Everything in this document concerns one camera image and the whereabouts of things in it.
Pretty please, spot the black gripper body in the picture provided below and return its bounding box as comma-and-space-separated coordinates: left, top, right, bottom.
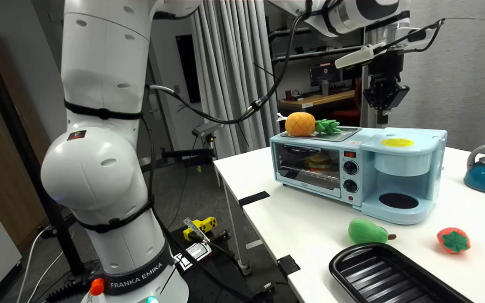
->
363, 49, 411, 113

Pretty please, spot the light blue breakfast maker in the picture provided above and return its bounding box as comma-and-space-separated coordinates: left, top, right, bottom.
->
267, 125, 449, 228

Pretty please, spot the light blue swing-out filter basket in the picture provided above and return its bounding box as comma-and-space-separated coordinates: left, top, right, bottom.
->
372, 150, 432, 179

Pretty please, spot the wooden shelf board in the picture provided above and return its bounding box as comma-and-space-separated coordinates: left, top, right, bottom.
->
278, 90, 358, 113

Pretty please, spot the burger toy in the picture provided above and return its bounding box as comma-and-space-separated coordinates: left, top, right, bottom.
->
303, 152, 333, 174

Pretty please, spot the orange pineapple toy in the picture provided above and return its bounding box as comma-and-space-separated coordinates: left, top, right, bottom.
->
283, 112, 342, 140

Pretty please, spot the green pear toy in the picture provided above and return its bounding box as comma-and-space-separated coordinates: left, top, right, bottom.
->
347, 218, 397, 246

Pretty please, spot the red toy tomato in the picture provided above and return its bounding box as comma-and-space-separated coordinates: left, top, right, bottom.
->
436, 226, 471, 256

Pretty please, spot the black tape strip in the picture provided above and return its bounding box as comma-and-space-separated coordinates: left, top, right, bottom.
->
237, 191, 271, 207
276, 253, 303, 278

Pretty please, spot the grey curtain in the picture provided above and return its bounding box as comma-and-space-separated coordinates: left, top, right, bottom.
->
188, 0, 281, 159

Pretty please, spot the black grill pan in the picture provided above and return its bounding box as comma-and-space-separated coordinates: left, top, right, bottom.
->
328, 243, 475, 303

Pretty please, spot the metal table leg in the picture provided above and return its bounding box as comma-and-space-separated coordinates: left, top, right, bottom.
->
215, 167, 254, 276

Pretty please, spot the yellow clamp tool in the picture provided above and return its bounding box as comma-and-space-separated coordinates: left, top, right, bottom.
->
182, 216, 220, 243

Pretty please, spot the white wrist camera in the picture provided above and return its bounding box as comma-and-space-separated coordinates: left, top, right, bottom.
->
333, 42, 380, 71

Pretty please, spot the thin black camera cable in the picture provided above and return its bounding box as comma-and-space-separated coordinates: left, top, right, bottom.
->
390, 17, 446, 56

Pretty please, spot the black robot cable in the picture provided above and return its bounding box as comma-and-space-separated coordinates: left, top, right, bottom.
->
146, 16, 311, 127

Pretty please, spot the grey camera on stand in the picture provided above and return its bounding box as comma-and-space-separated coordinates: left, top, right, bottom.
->
190, 122, 225, 140

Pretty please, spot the white floor cable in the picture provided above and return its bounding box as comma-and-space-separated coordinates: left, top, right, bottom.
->
13, 224, 59, 303

